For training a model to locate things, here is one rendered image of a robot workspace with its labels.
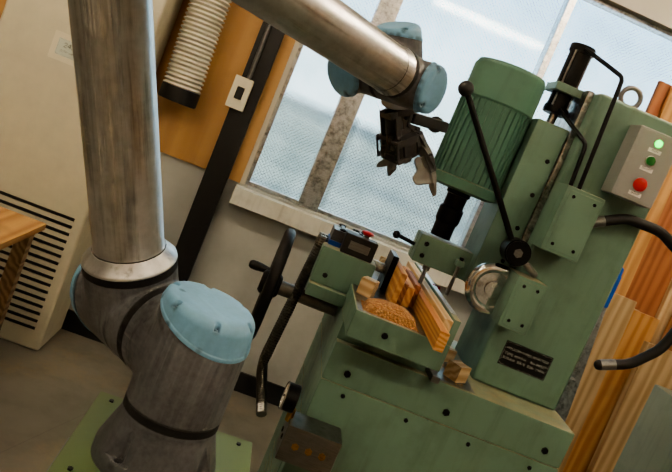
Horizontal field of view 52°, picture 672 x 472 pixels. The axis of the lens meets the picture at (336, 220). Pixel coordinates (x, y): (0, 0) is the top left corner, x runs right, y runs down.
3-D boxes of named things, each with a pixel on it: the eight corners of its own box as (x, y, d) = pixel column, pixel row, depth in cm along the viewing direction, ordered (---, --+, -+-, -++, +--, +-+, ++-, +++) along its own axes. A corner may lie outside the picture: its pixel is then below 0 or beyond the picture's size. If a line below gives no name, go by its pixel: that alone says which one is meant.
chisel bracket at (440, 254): (404, 259, 174) (418, 228, 173) (455, 280, 175) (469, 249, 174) (408, 265, 166) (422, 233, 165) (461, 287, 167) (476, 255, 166)
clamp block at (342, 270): (310, 267, 177) (323, 235, 176) (358, 286, 178) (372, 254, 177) (309, 280, 163) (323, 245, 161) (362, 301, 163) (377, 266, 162)
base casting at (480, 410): (320, 320, 195) (333, 291, 194) (506, 393, 199) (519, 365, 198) (320, 378, 150) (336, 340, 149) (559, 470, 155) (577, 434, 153)
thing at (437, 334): (397, 278, 195) (402, 265, 195) (403, 280, 195) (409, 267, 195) (432, 349, 134) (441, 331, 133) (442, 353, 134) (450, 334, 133)
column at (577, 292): (453, 348, 185) (566, 95, 177) (528, 378, 187) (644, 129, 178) (471, 379, 163) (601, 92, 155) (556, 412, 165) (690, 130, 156)
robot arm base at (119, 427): (216, 510, 101) (241, 450, 100) (85, 485, 95) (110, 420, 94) (205, 443, 119) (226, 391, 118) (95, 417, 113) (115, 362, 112)
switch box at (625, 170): (599, 190, 158) (629, 124, 156) (638, 206, 158) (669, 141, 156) (610, 192, 151) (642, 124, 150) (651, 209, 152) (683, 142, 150)
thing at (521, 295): (487, 313, 161) (508, 266, 160) (514, 324, 162) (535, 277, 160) (497, 325, 152) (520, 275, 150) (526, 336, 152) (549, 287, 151)
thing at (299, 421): (275, 440, 153) (289, 408, 152) (327, 460, 153) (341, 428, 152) (273, 458, 144) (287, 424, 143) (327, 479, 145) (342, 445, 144)
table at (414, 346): (307, 260, 200) (315, 241, 199) (404, 299, 202) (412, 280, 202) (301, 319, 140) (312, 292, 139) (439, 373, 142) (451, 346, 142)
